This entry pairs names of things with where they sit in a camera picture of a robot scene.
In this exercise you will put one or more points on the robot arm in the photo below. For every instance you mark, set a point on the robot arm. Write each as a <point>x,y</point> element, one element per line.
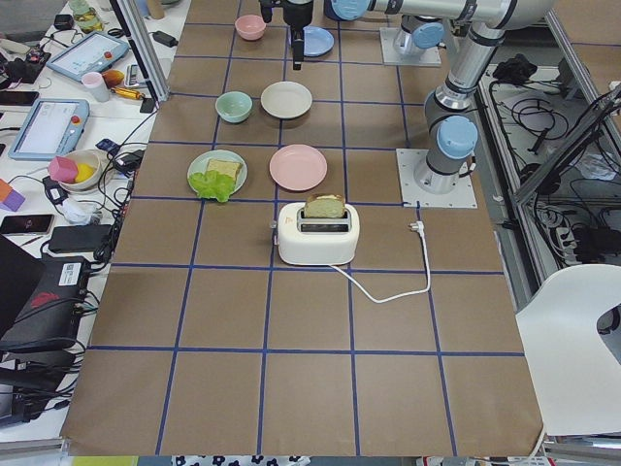
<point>453,135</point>
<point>456,10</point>

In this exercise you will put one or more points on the black power adapter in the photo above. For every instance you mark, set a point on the black power adapter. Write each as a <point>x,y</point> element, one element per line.
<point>165,39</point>

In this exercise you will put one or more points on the cream plate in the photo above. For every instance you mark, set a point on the cream plate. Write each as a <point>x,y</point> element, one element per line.
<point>286,100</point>

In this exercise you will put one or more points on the purple toy block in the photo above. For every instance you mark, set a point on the purple toy block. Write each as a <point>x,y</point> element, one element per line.
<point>10,199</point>

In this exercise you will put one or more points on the toast in toaster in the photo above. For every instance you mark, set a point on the toast in toaster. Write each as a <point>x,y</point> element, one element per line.
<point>324,206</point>

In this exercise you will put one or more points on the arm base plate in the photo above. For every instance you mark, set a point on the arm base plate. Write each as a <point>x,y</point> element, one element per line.
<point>422,187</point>
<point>418,48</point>

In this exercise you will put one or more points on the beige bowl with toys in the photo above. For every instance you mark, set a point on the beige bowl with toys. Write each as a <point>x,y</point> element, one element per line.
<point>79,170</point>

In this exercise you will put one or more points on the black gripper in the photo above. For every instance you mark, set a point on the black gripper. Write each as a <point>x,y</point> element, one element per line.
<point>299,13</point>

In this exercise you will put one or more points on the teach pendant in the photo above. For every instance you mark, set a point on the teach pendant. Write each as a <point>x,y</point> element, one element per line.
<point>95,52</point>
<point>52,128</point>

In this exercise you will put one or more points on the aluminium frame post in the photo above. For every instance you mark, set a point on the aluminium frame post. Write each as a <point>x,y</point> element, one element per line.
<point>132,24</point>

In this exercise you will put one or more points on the pink plate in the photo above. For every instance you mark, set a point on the pink plate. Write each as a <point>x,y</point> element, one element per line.
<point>298,167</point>

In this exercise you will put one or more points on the pink cup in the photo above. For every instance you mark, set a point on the pink cup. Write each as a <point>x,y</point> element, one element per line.
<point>95,84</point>

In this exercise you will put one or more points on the bread slice on plate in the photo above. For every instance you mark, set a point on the bread slice on plate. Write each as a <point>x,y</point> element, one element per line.
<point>226,168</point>

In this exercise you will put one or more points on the pink bowl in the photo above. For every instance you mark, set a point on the pink bowl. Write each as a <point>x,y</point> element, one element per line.
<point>250,27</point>

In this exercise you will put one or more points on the blue plate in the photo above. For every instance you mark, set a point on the blue plate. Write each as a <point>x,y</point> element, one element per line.
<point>318,41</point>

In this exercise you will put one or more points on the white toaster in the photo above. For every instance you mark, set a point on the white toaster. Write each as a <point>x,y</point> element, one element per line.
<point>311,241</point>

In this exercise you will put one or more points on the lettuce leaf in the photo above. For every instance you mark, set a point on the lettuce leaf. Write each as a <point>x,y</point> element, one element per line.
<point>212,185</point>

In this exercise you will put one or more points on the green plate with food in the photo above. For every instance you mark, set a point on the green plate with food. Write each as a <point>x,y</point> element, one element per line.
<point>199,165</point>

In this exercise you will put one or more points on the white chair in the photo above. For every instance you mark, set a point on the white chair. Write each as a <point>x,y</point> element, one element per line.
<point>575,376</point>

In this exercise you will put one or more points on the upper teach pendant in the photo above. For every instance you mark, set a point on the upper teach pendant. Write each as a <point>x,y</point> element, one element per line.
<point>95,52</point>

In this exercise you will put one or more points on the green bowl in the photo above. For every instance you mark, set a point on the green bowl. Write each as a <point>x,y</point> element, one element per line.
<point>234,106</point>

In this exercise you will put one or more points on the lower teach pendant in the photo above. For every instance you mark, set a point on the lower teach pendant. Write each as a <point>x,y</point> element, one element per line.
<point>52,128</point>

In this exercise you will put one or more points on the black smartphone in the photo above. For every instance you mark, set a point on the black smartphone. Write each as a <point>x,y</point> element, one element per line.
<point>27,224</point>

